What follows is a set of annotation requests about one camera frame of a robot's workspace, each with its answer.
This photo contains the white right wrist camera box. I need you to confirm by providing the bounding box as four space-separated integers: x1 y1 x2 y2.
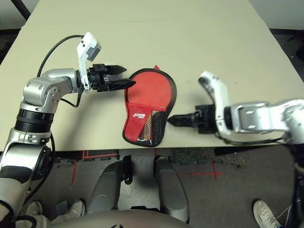
198 70 235 143

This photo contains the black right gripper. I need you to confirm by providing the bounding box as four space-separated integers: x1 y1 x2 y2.
168 104 218 135

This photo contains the white mesh bystander shoe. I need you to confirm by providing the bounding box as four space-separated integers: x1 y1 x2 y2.
253 199 283 228

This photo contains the grey robot left thigh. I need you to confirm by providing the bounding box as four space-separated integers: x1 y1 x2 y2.
86 159 124 214

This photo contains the black table frame bar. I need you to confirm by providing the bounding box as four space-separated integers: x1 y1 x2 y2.
215 142 285 157

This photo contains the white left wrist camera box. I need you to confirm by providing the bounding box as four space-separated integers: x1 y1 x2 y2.
76 31 103 93

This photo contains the black left wrist camera cable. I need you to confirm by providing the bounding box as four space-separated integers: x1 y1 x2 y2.
37 35 84 109

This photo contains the white bystander sneaker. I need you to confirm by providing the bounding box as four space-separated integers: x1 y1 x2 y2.
64 199 86 218

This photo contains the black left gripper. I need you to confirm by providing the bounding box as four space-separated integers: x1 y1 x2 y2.
86 63 136 93

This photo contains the grey robot right thigh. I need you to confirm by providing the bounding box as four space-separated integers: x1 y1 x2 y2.
153 155 190 223

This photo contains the grey robot thigh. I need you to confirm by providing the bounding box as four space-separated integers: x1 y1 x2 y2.
86 159 124 214
153 155 190 223

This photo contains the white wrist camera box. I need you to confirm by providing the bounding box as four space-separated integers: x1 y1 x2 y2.
198 70 235 143
76 31 103 93

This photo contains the grey robot torso shell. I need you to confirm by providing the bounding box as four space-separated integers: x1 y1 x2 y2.
48 209 190 228

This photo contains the black metal table leg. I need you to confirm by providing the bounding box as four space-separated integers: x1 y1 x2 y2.
14 0 31 21

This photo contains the beige bystander shoe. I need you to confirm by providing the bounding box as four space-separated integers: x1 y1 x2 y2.
25 200 44 217

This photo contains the red black paddle case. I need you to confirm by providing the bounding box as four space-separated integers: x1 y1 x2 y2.
123 64 178 147

